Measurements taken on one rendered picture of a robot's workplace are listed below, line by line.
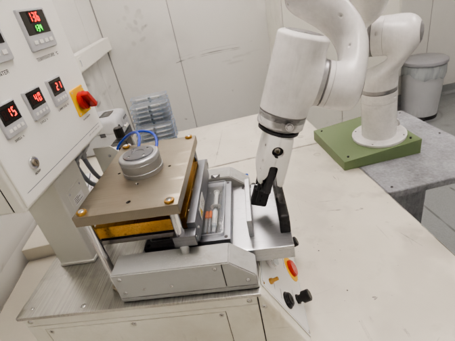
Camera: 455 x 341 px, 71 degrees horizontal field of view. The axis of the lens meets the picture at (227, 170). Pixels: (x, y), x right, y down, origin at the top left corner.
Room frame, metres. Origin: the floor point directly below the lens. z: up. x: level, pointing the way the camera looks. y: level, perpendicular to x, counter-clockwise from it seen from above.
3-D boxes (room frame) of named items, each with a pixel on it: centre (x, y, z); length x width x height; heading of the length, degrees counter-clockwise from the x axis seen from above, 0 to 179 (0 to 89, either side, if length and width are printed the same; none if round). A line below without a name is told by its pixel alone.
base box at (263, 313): (0.58, 0.15, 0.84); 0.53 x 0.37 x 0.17; 83
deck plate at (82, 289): (0.57, 0.19, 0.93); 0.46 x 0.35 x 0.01; 83
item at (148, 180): (0.59, 0.19, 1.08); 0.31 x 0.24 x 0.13; 173
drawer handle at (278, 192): (0.53, -0.09, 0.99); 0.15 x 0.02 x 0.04; 173
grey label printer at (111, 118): (1.55, 0.57, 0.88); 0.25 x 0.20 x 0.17; 87
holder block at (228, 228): (0.56, 0.09, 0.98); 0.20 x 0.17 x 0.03; 173
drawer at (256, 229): (0.55, 0.04, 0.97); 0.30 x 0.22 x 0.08; 83
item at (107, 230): (0.57, 0.16, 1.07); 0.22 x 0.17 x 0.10; 173
